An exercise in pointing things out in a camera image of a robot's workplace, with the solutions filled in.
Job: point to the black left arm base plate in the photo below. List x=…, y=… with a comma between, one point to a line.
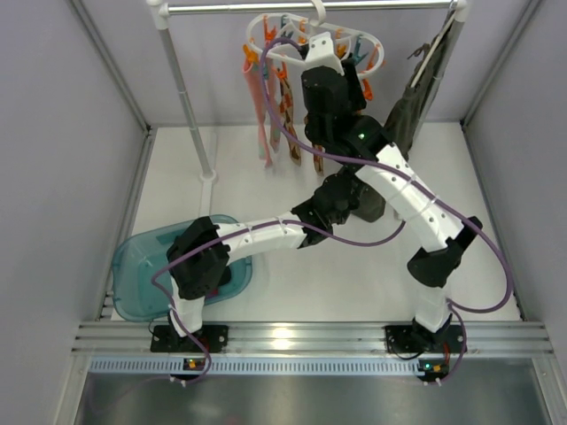
x=213, y=337

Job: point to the beige argyle sock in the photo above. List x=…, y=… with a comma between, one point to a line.
x=286, y=110
x=317, y=159

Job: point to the pink patterned sock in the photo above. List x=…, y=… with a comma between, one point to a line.
x=251, y=73
x=274, y=132

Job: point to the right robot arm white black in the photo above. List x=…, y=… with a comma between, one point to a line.
x=370, y=159

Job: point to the teal plastic basin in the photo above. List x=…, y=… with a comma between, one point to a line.
x=137, y=259

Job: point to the black sock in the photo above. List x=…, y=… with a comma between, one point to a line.
x=225, y=277

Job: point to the white garment hanger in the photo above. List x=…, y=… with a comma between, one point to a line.
x=432, y=47

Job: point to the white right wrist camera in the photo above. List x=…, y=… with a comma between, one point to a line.
x=321, y=52

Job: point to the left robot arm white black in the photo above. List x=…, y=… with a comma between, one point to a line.
x=200, y=255

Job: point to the olive green hanging garment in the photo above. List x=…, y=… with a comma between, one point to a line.
x=403, y=119

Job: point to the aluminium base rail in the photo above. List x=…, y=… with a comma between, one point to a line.
x=486, y=339

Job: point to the white clip hanger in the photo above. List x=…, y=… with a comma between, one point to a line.
x=306, y=43

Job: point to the grey slotted cable duct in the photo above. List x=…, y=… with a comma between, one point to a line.
x=261, y=366

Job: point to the silver clothes rack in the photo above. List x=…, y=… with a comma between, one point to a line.
x=161, y=11

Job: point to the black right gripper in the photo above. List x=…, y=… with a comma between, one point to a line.
x=320, y=88

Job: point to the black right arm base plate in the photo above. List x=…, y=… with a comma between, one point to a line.
x=406, y=339

